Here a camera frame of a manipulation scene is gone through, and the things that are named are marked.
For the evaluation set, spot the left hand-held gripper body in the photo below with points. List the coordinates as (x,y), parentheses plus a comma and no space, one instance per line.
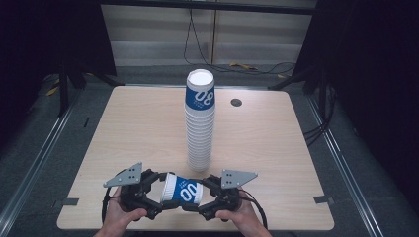
(131,191)

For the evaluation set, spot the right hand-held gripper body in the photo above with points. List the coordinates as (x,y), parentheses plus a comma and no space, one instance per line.
(227,197)

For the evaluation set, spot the blue and white paper cup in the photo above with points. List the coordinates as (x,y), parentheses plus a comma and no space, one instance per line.
(186,192)

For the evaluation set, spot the stack of white paper cups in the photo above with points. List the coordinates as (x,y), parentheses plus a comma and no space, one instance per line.
(198,138)

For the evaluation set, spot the person's right hand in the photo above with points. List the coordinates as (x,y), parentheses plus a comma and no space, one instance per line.
(243,219)

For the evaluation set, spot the person's left hand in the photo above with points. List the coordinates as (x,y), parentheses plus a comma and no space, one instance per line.
(120,219)

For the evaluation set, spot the grey tape piece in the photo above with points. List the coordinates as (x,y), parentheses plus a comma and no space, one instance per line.
(322,199)
(70,201)

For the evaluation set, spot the dark round table grommet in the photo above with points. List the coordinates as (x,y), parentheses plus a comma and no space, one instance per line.
(236,102)

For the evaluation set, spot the black metal stand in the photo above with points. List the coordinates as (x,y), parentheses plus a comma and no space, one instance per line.
(63,92)
(321,89)

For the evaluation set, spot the yellow floor tape strip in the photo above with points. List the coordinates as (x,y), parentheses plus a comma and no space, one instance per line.
(243,66)
(52,91)

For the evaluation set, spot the dark curtain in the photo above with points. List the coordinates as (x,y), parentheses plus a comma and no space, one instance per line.
(39,42)
(372,65)

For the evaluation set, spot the black overhead beam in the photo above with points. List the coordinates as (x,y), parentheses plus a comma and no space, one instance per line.
(210,6)

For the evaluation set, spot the metal floor rail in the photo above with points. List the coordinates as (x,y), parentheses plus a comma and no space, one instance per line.
(39,154)
(342,161)

